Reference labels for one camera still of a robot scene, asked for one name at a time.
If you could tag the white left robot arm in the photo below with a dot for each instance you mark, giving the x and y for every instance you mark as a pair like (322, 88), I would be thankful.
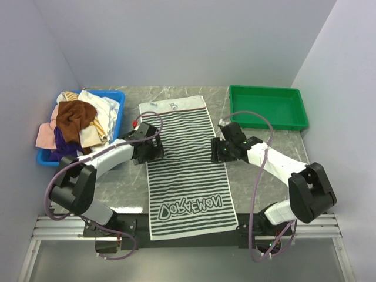
(73, 185)

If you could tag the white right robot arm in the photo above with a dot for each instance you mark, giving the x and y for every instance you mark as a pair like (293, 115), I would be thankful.
(310, 193)

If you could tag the green white striped towel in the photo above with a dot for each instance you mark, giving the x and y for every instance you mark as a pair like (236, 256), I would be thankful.
(188, 194)

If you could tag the green plastic tray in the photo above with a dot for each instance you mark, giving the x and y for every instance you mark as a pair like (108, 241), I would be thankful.
(282, 107)

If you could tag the pink towel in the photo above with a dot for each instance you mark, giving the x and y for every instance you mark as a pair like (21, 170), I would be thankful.
(46, 134)

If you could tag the blue plastic bin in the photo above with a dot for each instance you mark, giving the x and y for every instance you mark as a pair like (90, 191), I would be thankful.
(42, 157)

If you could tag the purple towel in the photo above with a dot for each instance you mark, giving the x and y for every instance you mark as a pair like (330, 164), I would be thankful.
(63, 148)

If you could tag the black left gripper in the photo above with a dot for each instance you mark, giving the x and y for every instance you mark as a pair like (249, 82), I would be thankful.
(157, 151)

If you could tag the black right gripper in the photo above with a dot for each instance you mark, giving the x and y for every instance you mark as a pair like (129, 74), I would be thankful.
(216, 143)

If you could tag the brown towel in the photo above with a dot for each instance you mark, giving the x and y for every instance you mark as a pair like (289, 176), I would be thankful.
(73, 116)

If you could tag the aluminium frame rail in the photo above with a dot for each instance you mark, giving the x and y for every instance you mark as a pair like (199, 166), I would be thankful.
(252, 228)

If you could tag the cream yellow striped towel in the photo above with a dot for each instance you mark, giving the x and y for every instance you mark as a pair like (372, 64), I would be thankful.
(93, 135)

